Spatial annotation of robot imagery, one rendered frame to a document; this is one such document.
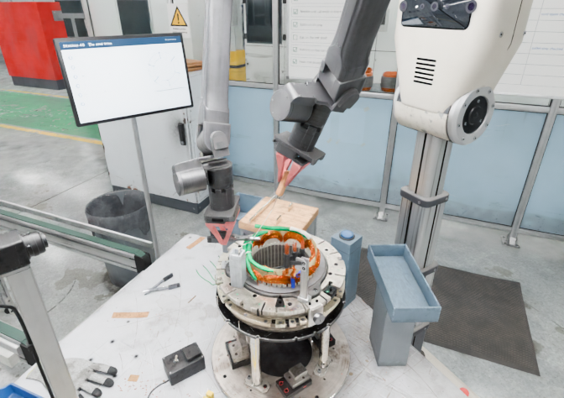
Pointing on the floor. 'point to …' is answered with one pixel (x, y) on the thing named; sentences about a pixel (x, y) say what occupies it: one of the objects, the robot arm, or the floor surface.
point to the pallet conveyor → (15, 346)
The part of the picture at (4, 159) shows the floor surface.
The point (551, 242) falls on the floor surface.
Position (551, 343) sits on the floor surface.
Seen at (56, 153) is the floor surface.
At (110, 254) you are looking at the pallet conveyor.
